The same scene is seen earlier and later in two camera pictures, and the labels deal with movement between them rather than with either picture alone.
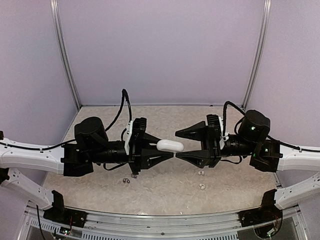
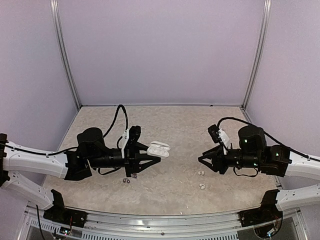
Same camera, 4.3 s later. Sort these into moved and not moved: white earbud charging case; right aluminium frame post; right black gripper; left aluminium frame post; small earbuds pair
Moved: white earbud charging case; right black gripper
Not moved: small earbuds pair; right aluminium frame post; left aluminium frame post
